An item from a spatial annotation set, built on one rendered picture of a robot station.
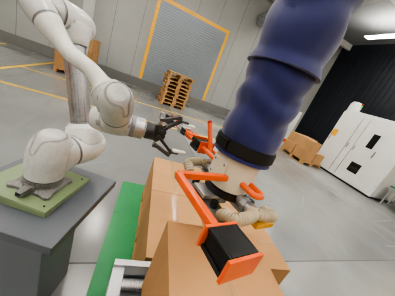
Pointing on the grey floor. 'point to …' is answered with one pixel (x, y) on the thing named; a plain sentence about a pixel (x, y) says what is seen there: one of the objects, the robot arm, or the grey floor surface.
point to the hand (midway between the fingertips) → (188, 140)
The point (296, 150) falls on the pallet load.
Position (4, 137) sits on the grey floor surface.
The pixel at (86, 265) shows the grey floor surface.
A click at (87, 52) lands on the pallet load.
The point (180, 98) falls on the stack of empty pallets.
